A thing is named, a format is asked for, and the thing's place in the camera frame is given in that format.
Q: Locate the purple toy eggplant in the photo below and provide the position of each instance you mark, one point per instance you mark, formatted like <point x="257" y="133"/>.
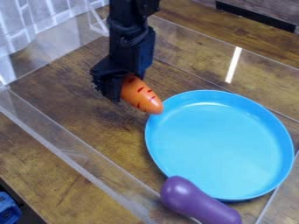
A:
<point x="183" y="197"/>

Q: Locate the blue plastic object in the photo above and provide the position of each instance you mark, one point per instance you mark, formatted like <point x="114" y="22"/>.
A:
<point x="10" y="210"/>

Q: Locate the orange toy carrot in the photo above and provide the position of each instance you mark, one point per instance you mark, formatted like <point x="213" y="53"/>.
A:
<point x="141" y="96"/>

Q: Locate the blue round plastic tray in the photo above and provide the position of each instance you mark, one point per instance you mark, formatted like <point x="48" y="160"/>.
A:
<point x="222" y="141"/>

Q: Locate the dark baseboard strip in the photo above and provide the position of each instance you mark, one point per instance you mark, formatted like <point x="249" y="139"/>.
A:
<point x="255" y="16"/>

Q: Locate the white checkered curtain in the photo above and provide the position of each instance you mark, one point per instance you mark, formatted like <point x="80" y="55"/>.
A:
<point x="40" y="30"/>

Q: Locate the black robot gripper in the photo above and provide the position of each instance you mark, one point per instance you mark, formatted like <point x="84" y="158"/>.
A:
<point x="131" y="45"/>

